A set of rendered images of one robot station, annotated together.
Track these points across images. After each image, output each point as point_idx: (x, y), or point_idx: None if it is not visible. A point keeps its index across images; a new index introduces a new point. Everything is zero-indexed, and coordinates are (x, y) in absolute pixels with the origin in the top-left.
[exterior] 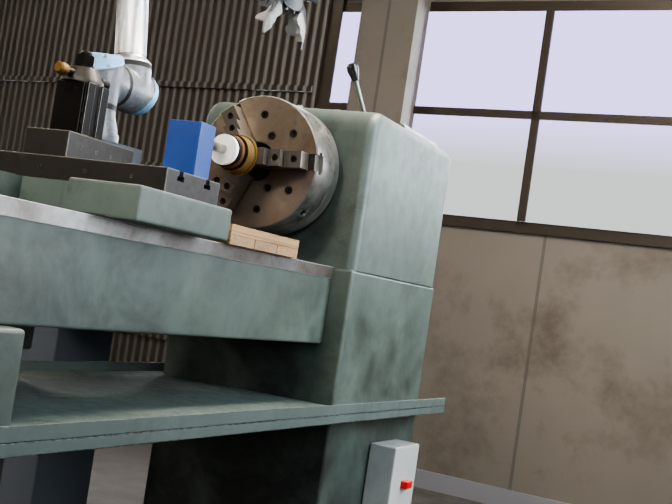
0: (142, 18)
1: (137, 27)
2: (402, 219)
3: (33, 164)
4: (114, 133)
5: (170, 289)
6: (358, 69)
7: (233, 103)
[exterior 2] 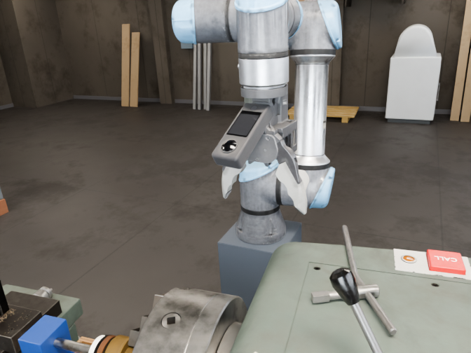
0: (303, 118)
1: (298, 128)
2: None
3: None
4: (256, 237)
5: None
6: (343, 288)
7: (280, 253)
